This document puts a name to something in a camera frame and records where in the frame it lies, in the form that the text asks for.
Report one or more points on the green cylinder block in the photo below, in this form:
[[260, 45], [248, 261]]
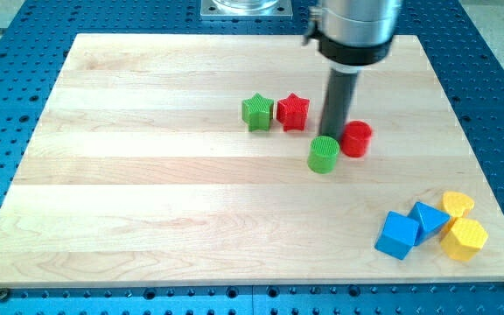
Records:
[[323, 154]]

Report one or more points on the blue perforated metal table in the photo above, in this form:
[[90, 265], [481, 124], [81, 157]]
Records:
[[35, 44]]

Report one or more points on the red star block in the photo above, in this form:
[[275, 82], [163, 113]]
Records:
[[292, 112]]

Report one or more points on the red cylinder block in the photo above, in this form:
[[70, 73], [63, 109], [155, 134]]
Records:
[[356, 139]]

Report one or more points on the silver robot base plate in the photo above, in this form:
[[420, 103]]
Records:
[[244, 9]]

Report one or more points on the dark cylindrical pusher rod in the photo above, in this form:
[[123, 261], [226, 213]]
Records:
[[338, 97]]

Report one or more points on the blue cube block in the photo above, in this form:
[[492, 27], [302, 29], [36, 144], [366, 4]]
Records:
[[398, 235]]

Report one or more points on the blue triangle block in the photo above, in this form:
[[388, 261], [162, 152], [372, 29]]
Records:
[[430, 219]]

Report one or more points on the green star block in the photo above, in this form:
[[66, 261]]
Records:
[[257, 112]]

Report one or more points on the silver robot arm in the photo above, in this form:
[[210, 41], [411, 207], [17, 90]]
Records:
[[352, 34]]

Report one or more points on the yellow heart block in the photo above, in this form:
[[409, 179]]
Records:
[[456, 205]]

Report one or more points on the yellow hexagon block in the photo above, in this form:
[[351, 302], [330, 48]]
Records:
[[463, 238]]

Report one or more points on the light wooden board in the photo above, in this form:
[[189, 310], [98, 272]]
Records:
[[141, 171]]

